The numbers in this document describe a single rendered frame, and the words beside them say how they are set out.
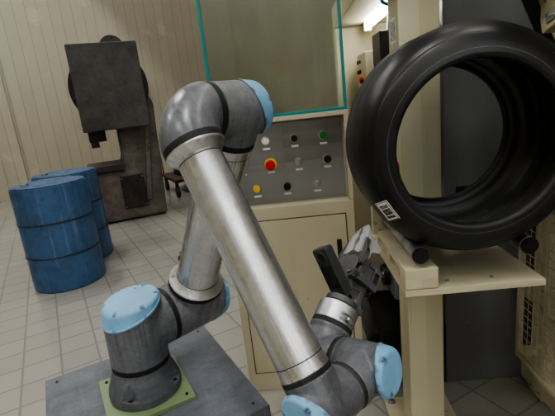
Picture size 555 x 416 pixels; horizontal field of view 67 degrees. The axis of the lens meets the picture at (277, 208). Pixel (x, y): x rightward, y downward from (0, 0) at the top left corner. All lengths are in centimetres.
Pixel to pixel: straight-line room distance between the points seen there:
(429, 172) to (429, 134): 13
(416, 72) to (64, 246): 323
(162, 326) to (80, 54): 469
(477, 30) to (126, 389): 120
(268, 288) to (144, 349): 53
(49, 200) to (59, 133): 600
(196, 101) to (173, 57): 939
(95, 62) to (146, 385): 472
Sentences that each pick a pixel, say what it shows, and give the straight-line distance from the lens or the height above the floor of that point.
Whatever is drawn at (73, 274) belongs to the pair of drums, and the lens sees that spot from 389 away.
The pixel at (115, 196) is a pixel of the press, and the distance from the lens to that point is 589.
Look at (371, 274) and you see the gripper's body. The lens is 99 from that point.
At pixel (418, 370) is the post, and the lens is 180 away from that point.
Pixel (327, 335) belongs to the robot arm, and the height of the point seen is 87.
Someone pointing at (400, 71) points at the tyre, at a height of 137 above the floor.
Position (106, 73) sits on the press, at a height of 186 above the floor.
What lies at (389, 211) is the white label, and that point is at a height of 103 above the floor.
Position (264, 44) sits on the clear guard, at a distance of 178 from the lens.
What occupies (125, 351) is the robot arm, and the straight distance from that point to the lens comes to 116.
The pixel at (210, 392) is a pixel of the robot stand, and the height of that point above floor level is 60.
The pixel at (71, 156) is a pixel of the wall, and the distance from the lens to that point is 972.
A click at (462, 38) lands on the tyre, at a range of 111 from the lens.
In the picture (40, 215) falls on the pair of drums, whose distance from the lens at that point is 379.
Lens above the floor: 133
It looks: 14 degrees down
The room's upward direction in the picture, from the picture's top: 6 degrees counter-clockwise
